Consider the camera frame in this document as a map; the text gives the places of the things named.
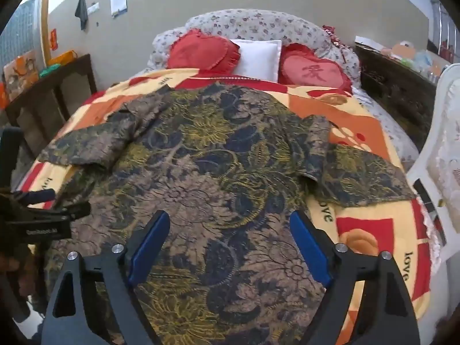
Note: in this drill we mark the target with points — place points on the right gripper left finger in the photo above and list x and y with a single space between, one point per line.
71 316

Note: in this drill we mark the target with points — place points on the dark floral patterned shirt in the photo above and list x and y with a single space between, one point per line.
229 165

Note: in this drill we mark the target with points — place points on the orange red patterned blanket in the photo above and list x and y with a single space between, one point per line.
368 229

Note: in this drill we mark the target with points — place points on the dark wooden table left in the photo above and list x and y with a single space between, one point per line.
47 98

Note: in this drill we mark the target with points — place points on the white ornate chair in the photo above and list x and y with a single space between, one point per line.
437 167

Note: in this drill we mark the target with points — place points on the left red heart pillow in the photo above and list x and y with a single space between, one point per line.
197 50

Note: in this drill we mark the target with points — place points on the red heart pillow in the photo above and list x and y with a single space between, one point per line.
299 66
197 50

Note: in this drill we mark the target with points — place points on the small white pillow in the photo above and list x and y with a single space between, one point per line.
258 59

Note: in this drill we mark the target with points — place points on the right red heart pillow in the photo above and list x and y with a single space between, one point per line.
299 66

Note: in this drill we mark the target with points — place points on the floral white quilt roll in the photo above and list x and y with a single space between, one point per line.
262 25

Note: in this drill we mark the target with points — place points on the dark cloth on wall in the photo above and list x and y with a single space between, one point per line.
81 14

